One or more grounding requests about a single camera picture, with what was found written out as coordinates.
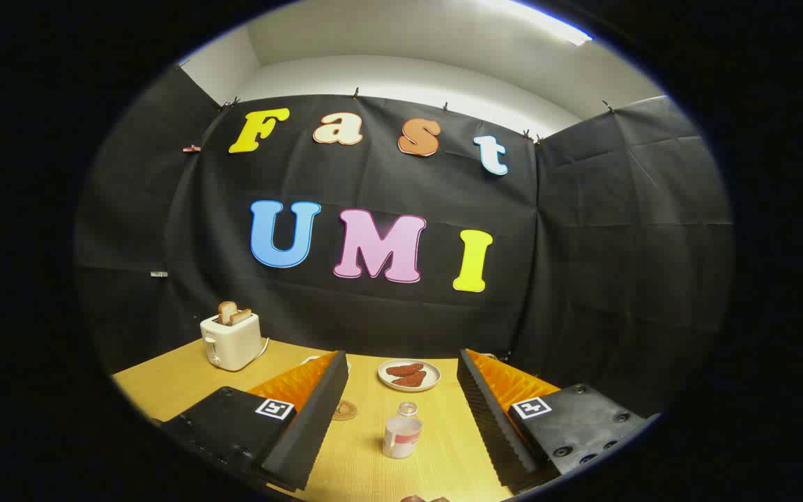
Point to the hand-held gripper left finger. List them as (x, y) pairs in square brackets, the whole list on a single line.
[(304, 432)]

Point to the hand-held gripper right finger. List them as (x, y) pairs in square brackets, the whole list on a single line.
[(495, 425)]

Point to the round cork coaster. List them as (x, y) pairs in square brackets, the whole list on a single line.
[(346, 411)]

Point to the clear plastic juice bottle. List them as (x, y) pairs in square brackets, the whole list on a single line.
[(401, 436)]

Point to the wooden table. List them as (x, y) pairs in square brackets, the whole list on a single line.
[(363, 457)]

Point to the white divided snack tray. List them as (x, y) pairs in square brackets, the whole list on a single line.
[(309, 360)]

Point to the white round plate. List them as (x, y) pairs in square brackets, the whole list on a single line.
[(433, 373)]

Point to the red meat slice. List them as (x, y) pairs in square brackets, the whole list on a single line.
[(412, 380), (405, 369)]

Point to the white toaster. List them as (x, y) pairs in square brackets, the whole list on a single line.
[(231, 345)]

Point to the toast slice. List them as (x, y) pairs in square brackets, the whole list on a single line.
[(226, 310), (241, 316)]

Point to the black backdrop cloth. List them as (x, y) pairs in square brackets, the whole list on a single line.
[(583, 279)]

